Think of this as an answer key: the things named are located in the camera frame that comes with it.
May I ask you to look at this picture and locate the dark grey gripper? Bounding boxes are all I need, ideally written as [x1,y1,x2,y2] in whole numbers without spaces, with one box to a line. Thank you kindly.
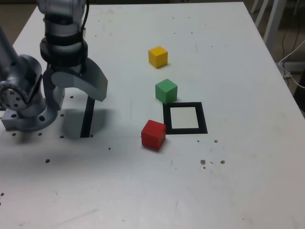
[42,58,109,112]

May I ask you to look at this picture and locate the yellow cube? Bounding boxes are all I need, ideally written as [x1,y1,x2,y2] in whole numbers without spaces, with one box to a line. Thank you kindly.
[148,46,168,69]

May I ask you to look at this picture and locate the red cube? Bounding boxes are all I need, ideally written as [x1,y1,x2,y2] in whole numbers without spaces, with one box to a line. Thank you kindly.
[141,119,167,151]

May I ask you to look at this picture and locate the green cube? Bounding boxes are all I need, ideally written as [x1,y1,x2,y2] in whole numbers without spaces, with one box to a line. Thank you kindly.
[155,78,178,105]

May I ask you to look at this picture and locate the black tape square outline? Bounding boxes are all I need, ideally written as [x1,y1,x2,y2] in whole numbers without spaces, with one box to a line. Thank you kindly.
[163,102,208,135]

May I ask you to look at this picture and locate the black tape strip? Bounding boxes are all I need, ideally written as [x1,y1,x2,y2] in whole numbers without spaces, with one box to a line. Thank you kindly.
[80,95,96,138]

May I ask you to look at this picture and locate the thin white furniture leg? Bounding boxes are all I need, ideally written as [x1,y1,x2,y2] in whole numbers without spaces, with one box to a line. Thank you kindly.
[249,0,261,14]
[255,0,271,27]

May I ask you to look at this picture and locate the thick white furniture leg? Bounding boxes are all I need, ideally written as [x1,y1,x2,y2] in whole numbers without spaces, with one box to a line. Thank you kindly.
[263,0,284,46]

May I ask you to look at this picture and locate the black cable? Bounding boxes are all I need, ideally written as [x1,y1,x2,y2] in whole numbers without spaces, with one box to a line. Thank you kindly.
[282,28,301,60]

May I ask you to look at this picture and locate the white cable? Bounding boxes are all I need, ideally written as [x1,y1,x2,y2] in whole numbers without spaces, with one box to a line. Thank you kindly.
[278,39,305,89]

